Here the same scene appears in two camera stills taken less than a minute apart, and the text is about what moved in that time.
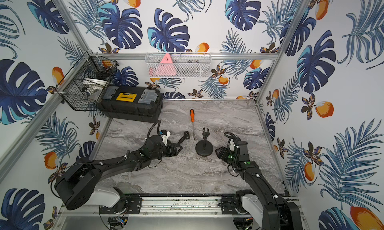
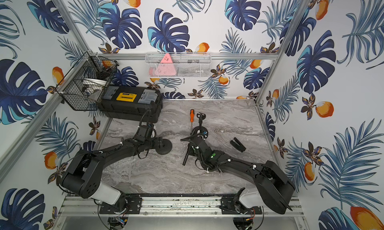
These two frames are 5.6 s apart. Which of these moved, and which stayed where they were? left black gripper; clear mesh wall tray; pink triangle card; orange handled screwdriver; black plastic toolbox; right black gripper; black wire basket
Moved: right black gripper; left black gripper
Stayed: black wire basket; black plastic toolbox; clear mesh wall tray; pink triangle card; orange handled screwdriver
